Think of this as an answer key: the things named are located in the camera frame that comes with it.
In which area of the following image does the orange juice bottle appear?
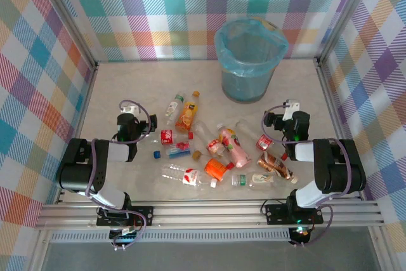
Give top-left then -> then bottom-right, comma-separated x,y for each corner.
174,90 -> 201,135

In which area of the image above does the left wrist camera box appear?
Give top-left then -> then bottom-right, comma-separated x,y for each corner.
122,102 -> 140,115

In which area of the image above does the blue plastic bin liner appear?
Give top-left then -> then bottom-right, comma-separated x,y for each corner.
214,18 -> 289,78

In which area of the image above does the clear bottle small red label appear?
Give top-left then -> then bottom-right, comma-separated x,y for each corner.
235,119 -> 289,161

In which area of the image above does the brown coffee drink bottle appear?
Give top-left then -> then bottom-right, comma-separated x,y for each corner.
256,151 -> 299,185

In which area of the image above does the clear bottle with green cap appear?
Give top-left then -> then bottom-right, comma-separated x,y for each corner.
164,92 -> 187,126

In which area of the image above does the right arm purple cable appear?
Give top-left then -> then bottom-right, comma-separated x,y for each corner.
261,102 -> 353,249

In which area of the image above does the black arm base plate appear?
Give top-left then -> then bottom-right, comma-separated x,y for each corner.
96,206 -> 155,228
265,202 -> 325,225

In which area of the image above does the blue label bottle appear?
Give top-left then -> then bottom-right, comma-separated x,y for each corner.
166,142 -> 192,160

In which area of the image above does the pink strawberry drink bottle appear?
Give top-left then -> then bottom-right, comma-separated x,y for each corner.
216,122 -> 252,168

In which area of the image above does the clear bottle red patterned label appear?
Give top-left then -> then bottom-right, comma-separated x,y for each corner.
192,119 -> 235,170

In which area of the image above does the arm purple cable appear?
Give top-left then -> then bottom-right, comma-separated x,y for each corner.
261,102 -> 353,249
84,99 -> 152,251

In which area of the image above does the aluminium frame post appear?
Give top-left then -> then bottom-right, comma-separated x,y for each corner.
317,0 -> 381,65
31,0 -> 99,70

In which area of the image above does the grey slotted cable duct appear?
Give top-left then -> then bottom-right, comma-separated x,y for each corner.
50,231 -> 292,244

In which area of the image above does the aluminium side rail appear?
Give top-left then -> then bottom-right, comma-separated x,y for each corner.
28,63 -> 100,271
315,58 -> 393,271

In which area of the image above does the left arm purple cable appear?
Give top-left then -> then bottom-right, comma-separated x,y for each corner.
84,99 -> 152,251

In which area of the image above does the clear bottle white red label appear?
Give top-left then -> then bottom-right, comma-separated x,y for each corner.
160,162 -> 218,191

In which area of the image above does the round waste bin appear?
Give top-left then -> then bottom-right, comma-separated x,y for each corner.
218,18 -> 288,104

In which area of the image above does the clear bottle green neck band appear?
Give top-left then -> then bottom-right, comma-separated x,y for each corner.
230,171 -> 277,190

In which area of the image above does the clear cola bottle red label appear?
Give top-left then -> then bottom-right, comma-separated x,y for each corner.
139,129 -> 195,147

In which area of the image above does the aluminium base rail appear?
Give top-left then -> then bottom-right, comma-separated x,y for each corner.
34,199 -> 385,231

